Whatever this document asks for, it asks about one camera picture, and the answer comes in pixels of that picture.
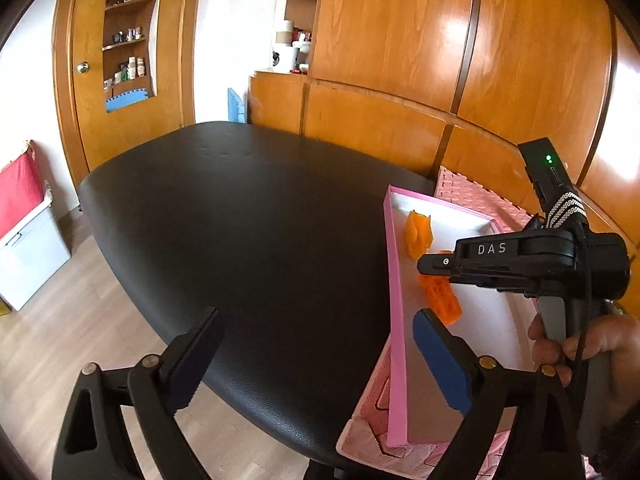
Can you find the white round appliance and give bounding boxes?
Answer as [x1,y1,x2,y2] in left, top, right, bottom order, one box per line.
[272,44,301,73]

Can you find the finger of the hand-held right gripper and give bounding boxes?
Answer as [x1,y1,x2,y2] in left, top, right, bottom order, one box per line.
[417,252,501,292]

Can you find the wooden wardrobe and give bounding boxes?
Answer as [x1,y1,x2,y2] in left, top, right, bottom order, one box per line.
[248,0,640,281]

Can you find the pink foam puzzle mat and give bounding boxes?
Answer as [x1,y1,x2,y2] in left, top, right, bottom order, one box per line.
[336,165,601,480]

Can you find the black padded massage table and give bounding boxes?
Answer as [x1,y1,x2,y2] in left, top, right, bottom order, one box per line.
[77,121,436,480]

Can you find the person's right hand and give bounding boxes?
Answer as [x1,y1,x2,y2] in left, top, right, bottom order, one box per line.
[528,307,640,411]

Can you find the orange plastic toy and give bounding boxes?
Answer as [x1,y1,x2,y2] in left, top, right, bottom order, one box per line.
[404,210,434,261]
[417,274,462,325]

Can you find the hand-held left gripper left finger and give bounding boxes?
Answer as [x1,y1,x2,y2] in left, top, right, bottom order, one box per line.
[51,306,226,480]

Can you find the wooden door with shelves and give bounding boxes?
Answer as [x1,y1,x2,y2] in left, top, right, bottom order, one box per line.
[52,0,201,171]

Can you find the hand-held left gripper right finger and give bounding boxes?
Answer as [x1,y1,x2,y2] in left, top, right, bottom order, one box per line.
[412,308,586,480]

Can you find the person's right forearm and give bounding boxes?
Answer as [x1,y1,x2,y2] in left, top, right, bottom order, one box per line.
[585,400,640,480]

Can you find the small white bottles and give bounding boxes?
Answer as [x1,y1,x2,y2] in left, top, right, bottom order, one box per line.
[104,57,147,90]

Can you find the white plastic storage bin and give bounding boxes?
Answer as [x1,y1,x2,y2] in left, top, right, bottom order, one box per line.
[0,180,72,312]

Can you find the pink cardboard box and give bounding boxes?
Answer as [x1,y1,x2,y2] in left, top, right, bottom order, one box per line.
[382,185,541,446]

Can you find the blue foam puzzle mat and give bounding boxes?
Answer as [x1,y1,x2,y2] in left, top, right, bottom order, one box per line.
[105,89,152,113]
[227,87,249,125]

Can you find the red cloth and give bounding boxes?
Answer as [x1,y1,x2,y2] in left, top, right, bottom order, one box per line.
[0,140,48,241]

